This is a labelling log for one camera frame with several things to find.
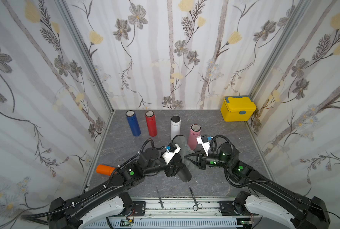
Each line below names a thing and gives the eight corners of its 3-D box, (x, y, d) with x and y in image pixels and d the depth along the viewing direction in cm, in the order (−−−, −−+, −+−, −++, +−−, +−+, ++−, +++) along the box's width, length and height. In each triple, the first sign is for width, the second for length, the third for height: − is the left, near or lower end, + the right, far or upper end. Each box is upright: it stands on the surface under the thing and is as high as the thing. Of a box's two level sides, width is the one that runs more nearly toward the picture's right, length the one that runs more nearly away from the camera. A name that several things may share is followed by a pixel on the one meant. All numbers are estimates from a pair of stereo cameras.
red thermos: (149, 136, 106) (144, 117, 89) (149, 130, 110) (145, 110, 93) (157, 136, 106) (154, 117, 89) (157, 130, 110) (154, 110, 93)
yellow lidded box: (223, 123, 116) (228, 110, 104) (218, 109, 126) (223, 96, 114) (249, 123, 116) (258, 110, 104) (243, 109, 126) (250, 96, 114)
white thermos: (170, 141, 103) (170, 122, 86) (170, 134, 107) (170, 115, 90) (179, 141, 103) (180, 122, 86) (179, 135, 107) (180, 115, 90)
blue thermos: (132, 136, 106) (124, 117, 89) (133, 130, 109) (126, 110, 92) (140, 136, 106) (134, 117, 89) (141, 130, 109) (135, 110, 92)
